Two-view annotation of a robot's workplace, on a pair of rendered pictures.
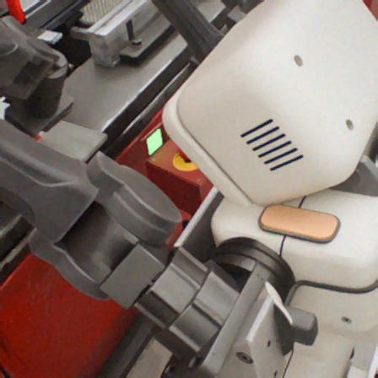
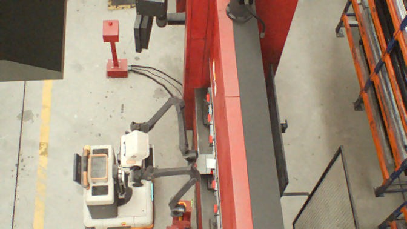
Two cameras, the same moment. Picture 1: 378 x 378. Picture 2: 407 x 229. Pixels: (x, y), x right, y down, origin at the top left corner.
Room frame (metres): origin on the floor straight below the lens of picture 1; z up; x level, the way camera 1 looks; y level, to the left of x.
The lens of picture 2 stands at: (2.20, -1.09, 5.37)
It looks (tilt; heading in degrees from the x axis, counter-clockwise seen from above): 61 degrees down; 137
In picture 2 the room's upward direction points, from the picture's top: 6 degrees clockwise
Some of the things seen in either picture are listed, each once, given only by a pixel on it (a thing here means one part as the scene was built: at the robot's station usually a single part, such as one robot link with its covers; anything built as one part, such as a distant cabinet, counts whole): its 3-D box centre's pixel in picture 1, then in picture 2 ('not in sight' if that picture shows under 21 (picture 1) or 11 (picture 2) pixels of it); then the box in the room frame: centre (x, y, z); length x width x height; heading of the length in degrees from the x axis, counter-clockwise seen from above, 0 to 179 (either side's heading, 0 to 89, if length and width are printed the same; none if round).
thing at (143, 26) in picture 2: not in sight; (145, 21); (-0.46, 0.63, 1.42); 0.45 x 0.12 x 0.36; 135
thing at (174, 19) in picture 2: not in sight; (180, 31); (-0.33, 0.94, 1.17); 0.40 x 0.24 x 0.07; 145
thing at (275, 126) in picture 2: not in sight; (274, 131); (1.00, 0.96, 1.12); 1.13 x 0.02 x 0.44; 145
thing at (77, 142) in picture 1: (21, 147); (200, 164); (0.81, 0.29, 1.00); 0.26 x 0.18 x 0.01; 55
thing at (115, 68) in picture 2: not in sight; (113, 49); (-1.02, 0.56, 0.41); 0.25 x 0.20 x 0.83; 55
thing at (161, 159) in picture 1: (197, 156); (182, 211); (0.99, -0.04, 0.75); 0.20 x 0.16 x 0.18; 138
